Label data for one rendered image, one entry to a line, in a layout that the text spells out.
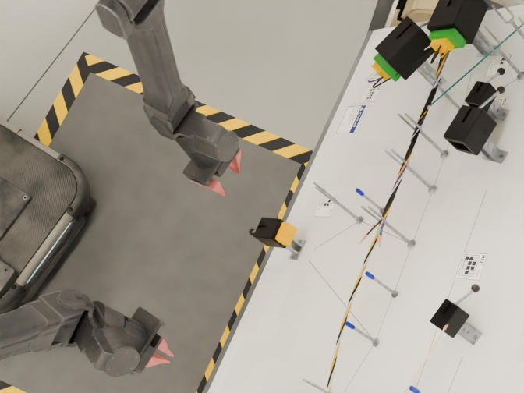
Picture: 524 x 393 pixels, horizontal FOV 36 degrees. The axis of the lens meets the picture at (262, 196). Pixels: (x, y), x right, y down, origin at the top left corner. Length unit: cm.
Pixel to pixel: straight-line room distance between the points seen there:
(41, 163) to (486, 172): 147
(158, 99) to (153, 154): 142
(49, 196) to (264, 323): 104
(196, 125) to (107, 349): 42
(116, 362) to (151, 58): 46
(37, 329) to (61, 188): 131
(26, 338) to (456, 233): 73
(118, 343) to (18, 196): 129
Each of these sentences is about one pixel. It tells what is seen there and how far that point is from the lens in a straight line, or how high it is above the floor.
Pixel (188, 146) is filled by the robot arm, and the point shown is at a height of 120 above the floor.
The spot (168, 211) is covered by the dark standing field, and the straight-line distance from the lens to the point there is 269.
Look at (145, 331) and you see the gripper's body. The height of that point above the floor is 121.
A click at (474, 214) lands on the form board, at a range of 145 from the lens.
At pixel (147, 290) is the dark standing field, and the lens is 263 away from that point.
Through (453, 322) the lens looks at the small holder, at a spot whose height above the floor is 135.
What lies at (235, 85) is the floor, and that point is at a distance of 284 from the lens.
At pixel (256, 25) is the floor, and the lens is 294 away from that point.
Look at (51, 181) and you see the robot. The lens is 252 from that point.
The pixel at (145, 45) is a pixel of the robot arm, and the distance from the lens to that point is 118.
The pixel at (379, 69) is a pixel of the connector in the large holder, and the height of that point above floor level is 113.
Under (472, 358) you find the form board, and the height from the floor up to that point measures 132.
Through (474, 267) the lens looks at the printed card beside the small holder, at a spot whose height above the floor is 127.
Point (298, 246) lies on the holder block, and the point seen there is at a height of 93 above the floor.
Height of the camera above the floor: 258
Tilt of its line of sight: 73 degrees down
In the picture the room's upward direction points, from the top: 7 degrees clockwise
